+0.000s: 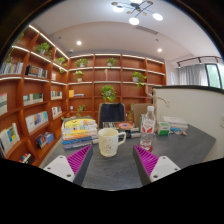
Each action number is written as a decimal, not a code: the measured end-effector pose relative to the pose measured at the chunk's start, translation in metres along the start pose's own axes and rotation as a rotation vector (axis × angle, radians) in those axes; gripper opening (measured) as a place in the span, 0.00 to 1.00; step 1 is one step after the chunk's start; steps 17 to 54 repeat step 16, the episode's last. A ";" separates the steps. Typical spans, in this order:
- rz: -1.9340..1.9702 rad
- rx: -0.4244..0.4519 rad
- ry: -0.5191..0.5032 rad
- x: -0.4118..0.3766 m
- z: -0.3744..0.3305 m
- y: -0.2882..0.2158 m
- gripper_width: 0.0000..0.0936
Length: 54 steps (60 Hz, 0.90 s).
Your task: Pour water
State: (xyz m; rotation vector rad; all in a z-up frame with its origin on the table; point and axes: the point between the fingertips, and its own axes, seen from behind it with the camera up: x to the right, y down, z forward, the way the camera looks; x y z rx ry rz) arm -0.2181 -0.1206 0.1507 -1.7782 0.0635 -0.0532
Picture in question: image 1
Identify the green and white box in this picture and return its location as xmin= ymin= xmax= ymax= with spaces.
xmin=157 ymin=121 xmax=172 ymax=136

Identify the wooden artist mannequin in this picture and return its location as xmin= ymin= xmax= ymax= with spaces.
xmin=146 ymin=88 xmax=168 ymax=131

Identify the flat round red coaster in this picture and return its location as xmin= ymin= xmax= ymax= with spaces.
xmin=138 ymin=143 xmax=154 ymax=153

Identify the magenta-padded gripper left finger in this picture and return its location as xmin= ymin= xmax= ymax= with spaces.
xmin=43 ymin=144 xmax=94 ymax=187

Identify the green and white carton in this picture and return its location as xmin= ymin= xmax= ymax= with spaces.
xmin=139 ymin=113 xmax=148 ymax=134

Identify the black track light rail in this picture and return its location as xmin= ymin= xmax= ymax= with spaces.
xmin=176 ymin=55 xmax=221 ymax=68

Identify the ceiling air vent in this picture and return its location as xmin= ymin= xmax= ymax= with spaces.
xmin=134 ymin=25 xmax=159 ymax=36

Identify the wooden bookshelf unit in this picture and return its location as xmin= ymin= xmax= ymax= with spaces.
xmin=0 ymin=23 xmax=167 ymax=167

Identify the chair with dark jacket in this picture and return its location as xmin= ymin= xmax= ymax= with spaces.
xmin=97 ymin=102 xmax=127 ymax=129

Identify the branched ceiling lamp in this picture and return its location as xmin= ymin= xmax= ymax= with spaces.
xmin=110 ymin=0 xmax=164 ymax=26

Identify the cream ceramic mug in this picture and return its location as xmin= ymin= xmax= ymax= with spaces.
xmin=97 ymin=127 xmax=127 ymax=158

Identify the clear plastic water bottle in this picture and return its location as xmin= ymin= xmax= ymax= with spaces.
xmin=139 ymin=105 xmax=157 ymax=152

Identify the grey curtain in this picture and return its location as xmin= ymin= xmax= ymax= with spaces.
xmin=178 ymin=63 xmax=209 ymax=87

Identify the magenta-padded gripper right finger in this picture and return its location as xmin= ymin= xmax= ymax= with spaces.
xmin=132 ymin=144 xmax=182 ymax=187

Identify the window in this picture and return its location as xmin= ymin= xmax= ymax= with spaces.
xmin=204 ymin=62 xmax=224 ymax=89

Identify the tan upholstered chair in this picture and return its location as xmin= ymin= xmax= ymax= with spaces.
xmin=132 ymin=103 xmax=154 ymax=128

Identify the white book stack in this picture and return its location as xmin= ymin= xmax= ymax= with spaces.
xmin=162 ymin=115 xmax=189 ymax=132

